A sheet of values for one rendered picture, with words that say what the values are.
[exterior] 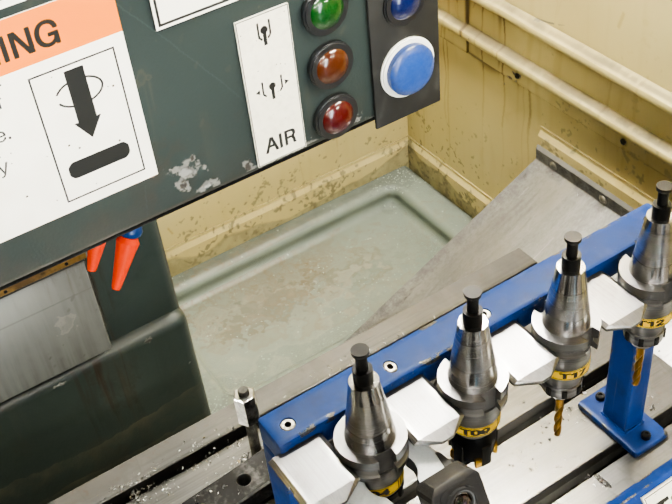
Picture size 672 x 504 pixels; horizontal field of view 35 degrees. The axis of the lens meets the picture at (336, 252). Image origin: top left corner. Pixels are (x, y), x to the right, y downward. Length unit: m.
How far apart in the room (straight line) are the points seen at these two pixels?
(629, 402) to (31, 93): 0.93
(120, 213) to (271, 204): 1.50
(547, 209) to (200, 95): 1.26
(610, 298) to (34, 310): 0.73
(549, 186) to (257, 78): 1.26
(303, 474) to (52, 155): 0.47
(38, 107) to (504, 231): 1.32
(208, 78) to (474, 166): 1.50
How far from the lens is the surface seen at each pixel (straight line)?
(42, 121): 0.49
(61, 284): 1.39
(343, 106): 0.57
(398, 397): 0.94
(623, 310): 1.03
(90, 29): 0.48
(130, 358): 1.54
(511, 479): 1.28
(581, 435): 1.33
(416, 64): 0.58
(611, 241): 1.08
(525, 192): 1.77
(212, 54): 0.52
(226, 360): 1.87
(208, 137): 0.54
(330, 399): 0.93
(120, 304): 1.50
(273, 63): 0.54
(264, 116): 0.55
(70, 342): 1.46
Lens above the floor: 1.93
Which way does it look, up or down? 41 degrees down
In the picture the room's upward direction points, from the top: 7 degrees counter-clockwise
